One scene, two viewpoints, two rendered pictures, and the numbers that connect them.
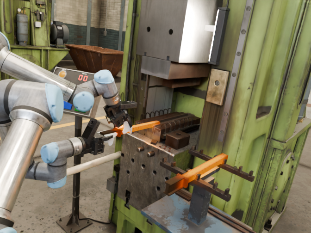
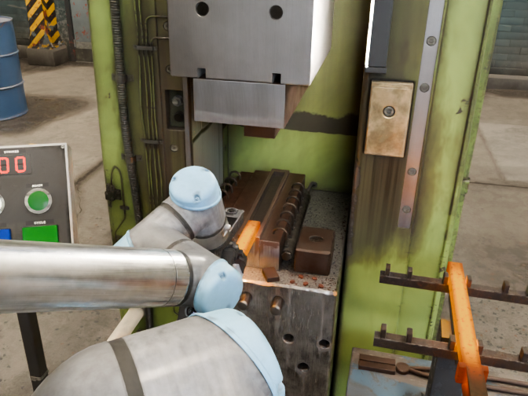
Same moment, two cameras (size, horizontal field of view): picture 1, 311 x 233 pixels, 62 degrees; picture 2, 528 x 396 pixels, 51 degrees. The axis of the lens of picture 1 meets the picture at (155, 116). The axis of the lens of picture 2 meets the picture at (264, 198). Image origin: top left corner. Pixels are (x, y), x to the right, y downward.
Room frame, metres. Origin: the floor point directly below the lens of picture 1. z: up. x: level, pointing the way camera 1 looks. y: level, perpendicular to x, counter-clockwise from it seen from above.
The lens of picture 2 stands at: (0.37, 0.50, 1.64)
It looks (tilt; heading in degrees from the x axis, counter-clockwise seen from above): 26 degrees down; 333
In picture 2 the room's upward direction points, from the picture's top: 1 degrees clockwise
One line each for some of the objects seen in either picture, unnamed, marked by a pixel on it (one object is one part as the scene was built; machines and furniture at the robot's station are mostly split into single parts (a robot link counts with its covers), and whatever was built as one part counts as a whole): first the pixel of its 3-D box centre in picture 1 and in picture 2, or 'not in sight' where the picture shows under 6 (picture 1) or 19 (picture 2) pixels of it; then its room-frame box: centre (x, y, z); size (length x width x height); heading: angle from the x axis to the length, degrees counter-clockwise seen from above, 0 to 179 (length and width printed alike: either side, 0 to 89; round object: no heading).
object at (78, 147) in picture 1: (74, 146); not in sight; (1.01, 0.32, 0.99); 0.08 x 0.05 x 0.08; 52
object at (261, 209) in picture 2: (173, 119); (266, 200); (1.56, -0.11, 0.99); 0.42 x 0.05 x 0.01; 142
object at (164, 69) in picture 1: (177, 66); (259, 80); (1.58, -0.09, 1.32); 0.42 x 0.20 x 0.10; 142
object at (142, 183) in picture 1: (171, 163); (275, 292); (1.55, -0.14, 0.69); 0.56 x 0.38 x 0.45; 142
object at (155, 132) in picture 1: (169, 123); (257, 211); (1.58, -0.09, 0.96); 0.42 x 0.20 x 0.09; 142
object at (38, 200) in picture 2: not in sight; (38, 200); (1.59, 0.45, 1.09); 0.05 x 0.03 x 0.04; 52
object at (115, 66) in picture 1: (96, 62); not in sight; (8.31, 2.06, 0.42); 1.89 x 1.20 x 0.85; 52
